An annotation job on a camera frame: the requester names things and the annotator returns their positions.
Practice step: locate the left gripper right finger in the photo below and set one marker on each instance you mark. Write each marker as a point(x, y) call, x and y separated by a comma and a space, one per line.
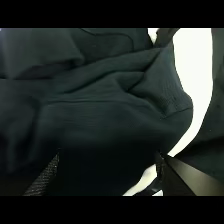
point(186, 180)

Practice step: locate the black jacket with white stripe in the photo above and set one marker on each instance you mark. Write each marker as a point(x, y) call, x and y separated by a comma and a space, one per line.
point(100, 116)

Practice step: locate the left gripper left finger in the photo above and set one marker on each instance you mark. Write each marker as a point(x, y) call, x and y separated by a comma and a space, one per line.
point(43, 176)

